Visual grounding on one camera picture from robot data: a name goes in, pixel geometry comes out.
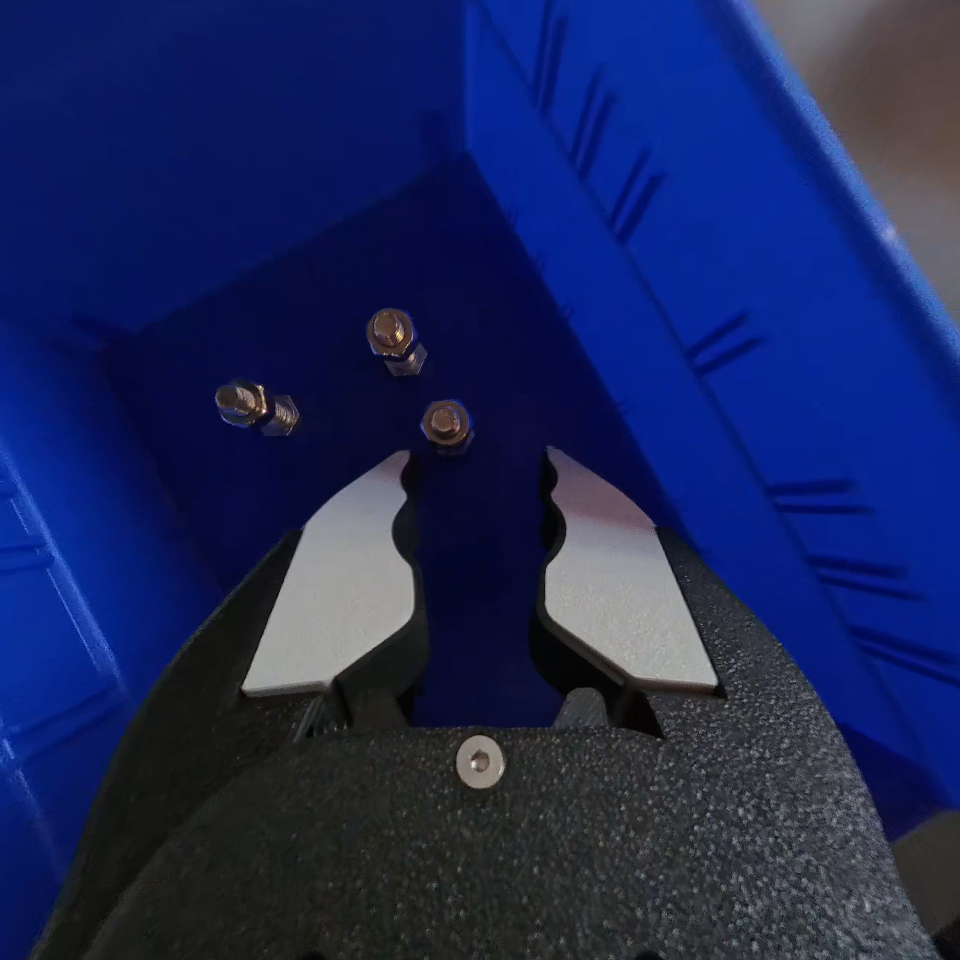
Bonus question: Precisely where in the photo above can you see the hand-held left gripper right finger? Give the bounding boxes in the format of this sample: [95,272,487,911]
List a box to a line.
[531,446,723,696]

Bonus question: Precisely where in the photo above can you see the blue plastic bin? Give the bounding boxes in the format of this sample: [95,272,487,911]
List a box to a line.
[0,0,960,960]

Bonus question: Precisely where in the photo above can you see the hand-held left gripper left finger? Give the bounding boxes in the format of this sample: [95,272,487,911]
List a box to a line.
[241,448,435,699]

